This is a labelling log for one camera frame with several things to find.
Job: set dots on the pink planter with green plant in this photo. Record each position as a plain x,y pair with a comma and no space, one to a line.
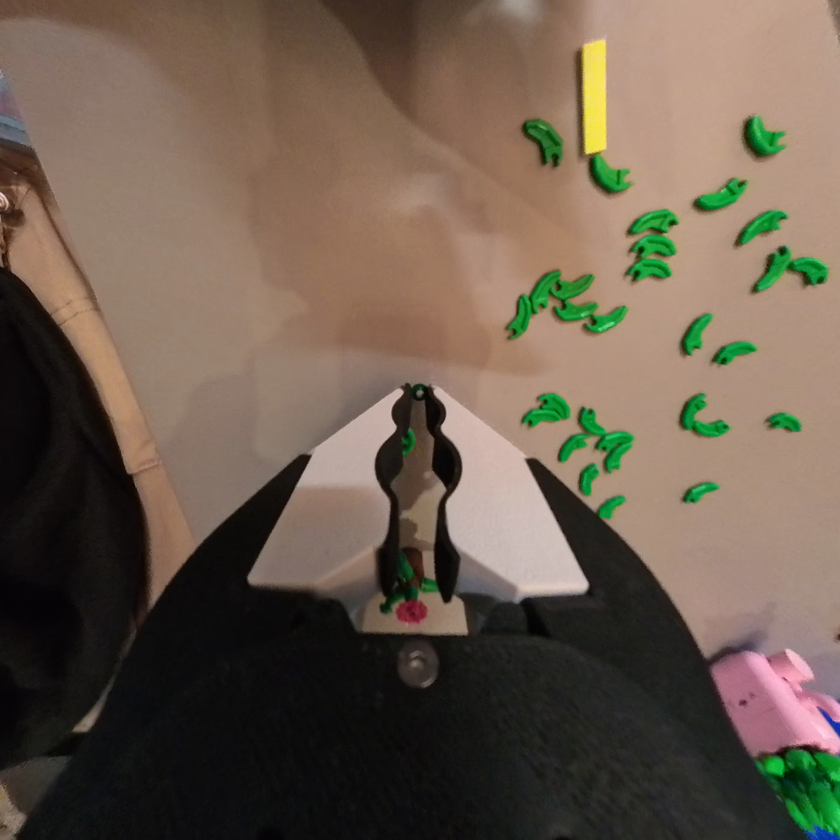
754,695

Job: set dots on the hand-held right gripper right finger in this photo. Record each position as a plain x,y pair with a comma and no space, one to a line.
518,525

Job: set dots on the green curved leaf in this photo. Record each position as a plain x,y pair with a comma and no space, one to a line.
412,388

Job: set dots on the person's black jacket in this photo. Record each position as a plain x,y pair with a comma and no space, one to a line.
59,525

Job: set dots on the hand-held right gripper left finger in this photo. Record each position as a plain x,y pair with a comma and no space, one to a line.
321,525

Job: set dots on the yellow flat tile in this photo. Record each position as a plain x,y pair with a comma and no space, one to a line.
594,98

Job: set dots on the brown pot flower assembly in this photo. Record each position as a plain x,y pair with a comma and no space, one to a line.
412,611

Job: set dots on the scattered green leaf pieces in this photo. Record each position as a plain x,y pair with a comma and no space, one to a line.
649,246

